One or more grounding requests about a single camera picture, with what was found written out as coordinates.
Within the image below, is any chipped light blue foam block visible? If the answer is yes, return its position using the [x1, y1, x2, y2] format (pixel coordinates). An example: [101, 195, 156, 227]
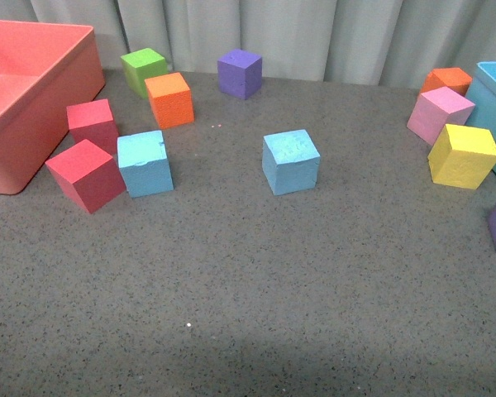
[117, 130, 174, 198]

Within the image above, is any orange foam block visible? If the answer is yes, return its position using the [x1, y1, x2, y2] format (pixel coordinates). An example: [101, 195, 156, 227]
[419, 67, 472, 96]
[145, 72, 195, 130]

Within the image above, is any green foam block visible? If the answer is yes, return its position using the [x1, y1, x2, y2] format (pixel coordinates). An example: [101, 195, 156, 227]
[120, 48, 168, 98]

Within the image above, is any dark red foam block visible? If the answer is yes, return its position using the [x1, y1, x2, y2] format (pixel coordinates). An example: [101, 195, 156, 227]
[66, 99, 119, 155]

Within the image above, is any white curtain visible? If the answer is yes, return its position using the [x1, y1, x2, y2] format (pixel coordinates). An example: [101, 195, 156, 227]
[0, 1, 496, 88]

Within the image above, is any pink foam block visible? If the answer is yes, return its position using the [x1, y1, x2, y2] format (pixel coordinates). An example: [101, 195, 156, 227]
[407, 87, 475, 146]

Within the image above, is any yellow foam block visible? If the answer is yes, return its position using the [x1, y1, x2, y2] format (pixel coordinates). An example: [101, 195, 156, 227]
[427, 124, 496, 189]

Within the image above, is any pink plastic bin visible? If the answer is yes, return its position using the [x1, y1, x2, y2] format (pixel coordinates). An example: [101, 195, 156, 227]
[0, 20, 105, 194]

